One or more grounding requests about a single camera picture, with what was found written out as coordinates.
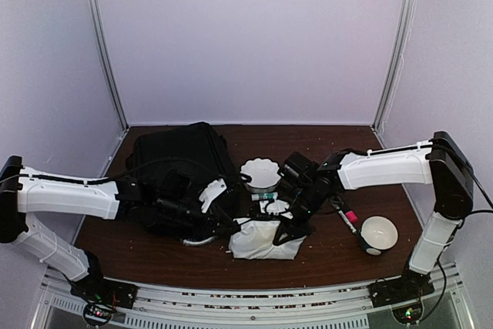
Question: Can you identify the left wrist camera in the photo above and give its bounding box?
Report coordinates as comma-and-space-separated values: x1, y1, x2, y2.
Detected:
165, 170, 228, 214

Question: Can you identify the pink highlighter marker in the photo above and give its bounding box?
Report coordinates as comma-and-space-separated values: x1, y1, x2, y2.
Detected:
340, 200, 357, 224

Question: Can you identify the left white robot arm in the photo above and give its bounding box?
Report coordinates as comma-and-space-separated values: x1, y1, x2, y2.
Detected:
1, 156, 240, 301

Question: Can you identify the white fluted ceramic bowl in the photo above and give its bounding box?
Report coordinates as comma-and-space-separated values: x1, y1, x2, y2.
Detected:
240, 158, 281, 193

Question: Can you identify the aluminium front rail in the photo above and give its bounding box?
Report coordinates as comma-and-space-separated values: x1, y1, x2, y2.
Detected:
27, 264, 480, 328

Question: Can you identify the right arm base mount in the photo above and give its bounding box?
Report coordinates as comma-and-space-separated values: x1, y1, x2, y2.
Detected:
368, 277, 435, 326

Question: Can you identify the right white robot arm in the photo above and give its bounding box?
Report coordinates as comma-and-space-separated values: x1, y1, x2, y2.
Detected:
278, 131, 485, 300

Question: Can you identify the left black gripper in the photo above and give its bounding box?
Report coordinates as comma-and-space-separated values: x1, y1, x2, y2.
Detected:
156, 193, 238, 242

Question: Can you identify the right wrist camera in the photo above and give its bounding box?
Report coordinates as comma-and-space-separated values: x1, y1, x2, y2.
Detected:
249, 200, 293, 220

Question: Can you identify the grey cloth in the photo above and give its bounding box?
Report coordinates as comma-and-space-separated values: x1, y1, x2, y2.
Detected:
228, 217, 305, 260

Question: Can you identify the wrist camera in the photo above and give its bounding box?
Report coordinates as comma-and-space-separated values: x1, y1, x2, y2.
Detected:
249, 200, 293, 220
165, 170, 228, 214

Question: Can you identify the right aluminium corner post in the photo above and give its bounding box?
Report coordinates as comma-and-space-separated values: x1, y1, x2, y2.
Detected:
372, 0, 416, 135

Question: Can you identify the white and dark blue bowl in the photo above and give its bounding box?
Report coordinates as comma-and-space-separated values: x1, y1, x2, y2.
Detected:
358, 216, 399, 256

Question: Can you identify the white green glue stick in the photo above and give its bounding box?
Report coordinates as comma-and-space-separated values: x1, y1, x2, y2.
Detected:
251, 192, 278, 202

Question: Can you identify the white marker pen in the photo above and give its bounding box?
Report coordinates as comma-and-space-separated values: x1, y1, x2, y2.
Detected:
331, 199, 357, 235

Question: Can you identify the black student backpack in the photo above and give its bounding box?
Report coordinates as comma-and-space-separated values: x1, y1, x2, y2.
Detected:
125, 121, 240, 247

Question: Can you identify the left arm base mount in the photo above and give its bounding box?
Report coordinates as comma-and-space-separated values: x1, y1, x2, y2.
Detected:
68, 279, 138, 328

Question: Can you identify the aluminium corner post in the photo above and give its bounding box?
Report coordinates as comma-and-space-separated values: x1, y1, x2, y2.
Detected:
372, 0, 416, 135
87, 0, 129, 131

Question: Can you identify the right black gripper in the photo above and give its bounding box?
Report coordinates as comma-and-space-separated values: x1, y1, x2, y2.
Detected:
271, 183, 325, 247

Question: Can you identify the left aluminium corner post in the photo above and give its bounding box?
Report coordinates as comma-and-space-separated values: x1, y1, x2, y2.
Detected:
87, 0, 129, 131

